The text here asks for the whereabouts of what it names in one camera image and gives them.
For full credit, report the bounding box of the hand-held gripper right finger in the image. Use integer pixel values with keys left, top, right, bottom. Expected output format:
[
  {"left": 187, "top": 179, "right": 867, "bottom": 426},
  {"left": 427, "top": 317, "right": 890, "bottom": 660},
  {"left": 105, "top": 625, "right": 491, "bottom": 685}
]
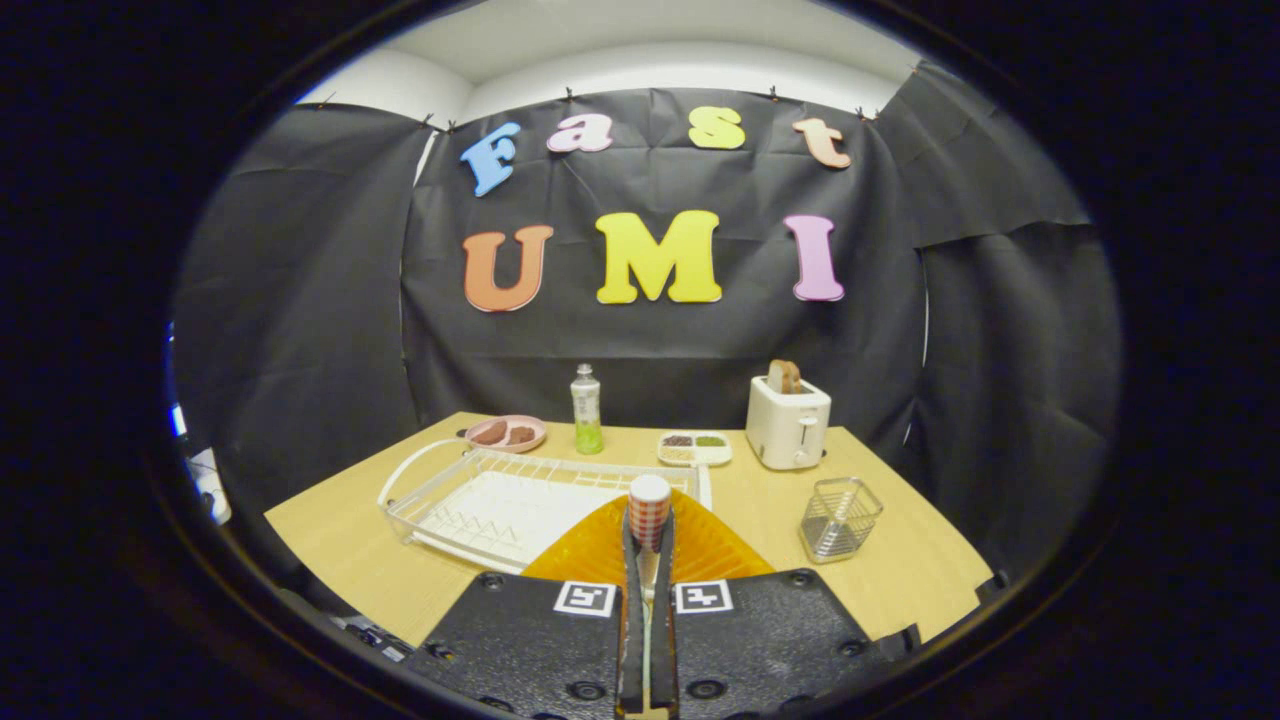
[{"left": 650, "top": 490, "right": 891, "bottom": 719}]

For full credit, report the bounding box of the white toaster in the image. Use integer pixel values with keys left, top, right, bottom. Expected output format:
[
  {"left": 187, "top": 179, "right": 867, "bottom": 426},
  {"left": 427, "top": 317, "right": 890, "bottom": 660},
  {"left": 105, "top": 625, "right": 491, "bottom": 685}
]
[{"left": 745, "top": 375, "right": 832, "bottom": 471}]

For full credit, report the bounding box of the white wire dish rack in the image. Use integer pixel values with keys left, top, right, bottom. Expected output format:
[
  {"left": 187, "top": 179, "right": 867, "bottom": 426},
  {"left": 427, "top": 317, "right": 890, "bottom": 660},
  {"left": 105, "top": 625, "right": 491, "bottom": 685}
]
[{"left": 377, "top": 438, "right": 713, "bottom": 576}]

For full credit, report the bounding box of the metal wire basket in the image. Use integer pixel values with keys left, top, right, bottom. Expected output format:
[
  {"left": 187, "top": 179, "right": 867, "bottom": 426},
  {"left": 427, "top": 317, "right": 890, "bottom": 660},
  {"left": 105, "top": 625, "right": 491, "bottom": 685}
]
[{"left": 798, "top": 477, "right": 885, "bottom": 565}]

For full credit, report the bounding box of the spoon with checkered handle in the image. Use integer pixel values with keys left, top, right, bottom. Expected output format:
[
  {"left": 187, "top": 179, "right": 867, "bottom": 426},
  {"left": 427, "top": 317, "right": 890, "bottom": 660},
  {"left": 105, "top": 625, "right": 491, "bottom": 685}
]
[{"left": 627, "top": 474, "right": 673, "bottom": 601}]

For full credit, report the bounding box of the pink plate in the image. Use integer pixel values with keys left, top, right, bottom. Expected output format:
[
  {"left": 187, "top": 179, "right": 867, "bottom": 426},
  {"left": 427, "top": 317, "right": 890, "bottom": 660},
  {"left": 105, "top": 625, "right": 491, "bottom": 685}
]
[{"left": 464, "top": 415, "right": 548, "bottom": 454}]

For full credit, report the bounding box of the clear bottle with green liquid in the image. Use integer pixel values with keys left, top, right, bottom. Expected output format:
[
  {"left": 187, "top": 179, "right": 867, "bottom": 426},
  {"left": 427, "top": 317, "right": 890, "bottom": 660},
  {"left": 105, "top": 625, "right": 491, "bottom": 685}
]
[{"left": 570, "top": 363, "right": 605, "bottom": 456}]

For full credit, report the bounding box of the white divided tray with grains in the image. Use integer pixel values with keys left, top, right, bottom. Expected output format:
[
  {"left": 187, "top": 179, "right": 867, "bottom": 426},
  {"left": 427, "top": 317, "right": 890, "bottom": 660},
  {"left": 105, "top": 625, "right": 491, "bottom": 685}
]
[{"left": 656, "top": 431, "right": 733, "bottom": 468}]

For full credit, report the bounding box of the black backdrop cloth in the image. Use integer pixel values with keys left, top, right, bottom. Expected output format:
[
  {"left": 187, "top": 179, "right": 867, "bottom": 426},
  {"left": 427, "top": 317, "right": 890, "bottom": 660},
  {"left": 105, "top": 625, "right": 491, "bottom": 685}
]
[{"left": 170, "top": 60, "right": 1123, "bottom": 581}]

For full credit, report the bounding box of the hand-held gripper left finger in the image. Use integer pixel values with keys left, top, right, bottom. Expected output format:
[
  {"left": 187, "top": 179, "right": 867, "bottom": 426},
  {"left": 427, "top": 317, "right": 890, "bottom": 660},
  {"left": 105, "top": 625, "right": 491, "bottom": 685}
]
[{"left": 420, "top": 492, "right": 649, "bottom": 719}]

